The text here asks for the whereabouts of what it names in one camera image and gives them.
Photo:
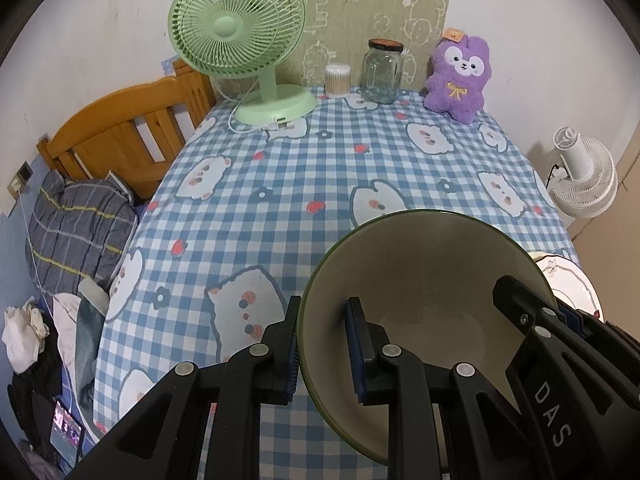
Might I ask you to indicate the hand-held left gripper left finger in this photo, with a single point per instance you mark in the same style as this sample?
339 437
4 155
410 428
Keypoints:
290 355

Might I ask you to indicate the dark clothes pile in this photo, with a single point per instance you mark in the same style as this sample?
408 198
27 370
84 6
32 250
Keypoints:
35 390

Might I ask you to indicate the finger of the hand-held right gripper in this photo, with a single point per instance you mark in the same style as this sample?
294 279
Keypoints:
515 297
575 317

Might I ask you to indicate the green desk fan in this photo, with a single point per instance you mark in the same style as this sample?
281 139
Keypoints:
235 25

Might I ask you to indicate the white floor fan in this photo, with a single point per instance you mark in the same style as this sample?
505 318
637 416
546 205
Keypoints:
585 180

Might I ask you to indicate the wooden bed headboard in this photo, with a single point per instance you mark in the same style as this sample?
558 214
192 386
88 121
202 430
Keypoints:
110 120

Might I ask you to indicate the white plate with red rim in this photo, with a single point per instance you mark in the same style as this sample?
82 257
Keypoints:
570 285

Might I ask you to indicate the purple plush toy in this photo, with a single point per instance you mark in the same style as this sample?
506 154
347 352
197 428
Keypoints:
457 90

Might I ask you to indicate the glass jar with black lid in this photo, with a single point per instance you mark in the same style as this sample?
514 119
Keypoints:
381 75

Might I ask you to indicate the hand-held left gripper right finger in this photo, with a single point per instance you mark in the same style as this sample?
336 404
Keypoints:
356 355

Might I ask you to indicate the white crumpled cloth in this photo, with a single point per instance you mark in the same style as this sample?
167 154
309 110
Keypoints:
22 340

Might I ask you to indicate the white bowl with dark rim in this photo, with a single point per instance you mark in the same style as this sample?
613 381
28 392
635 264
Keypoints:
425 270

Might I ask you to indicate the grey cloth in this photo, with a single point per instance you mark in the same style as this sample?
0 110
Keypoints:
92 292

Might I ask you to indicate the blue denim garment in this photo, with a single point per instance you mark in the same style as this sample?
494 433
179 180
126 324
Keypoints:
87 340

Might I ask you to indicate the green patterned wall panel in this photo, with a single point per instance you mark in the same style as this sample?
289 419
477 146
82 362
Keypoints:
360 10

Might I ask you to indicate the grey plaid pillow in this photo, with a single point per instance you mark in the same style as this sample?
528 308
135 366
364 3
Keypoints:
75 230

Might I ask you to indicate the blue checkered tablecloth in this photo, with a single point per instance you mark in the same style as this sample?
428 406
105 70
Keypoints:
300 170

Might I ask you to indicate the cotton swab container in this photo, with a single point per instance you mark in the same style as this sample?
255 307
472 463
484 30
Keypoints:
337 82

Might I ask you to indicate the wall outlet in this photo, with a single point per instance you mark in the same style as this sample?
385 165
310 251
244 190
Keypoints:
20 177

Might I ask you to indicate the phone with lit screen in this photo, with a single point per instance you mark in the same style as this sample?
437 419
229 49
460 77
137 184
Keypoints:
65 430

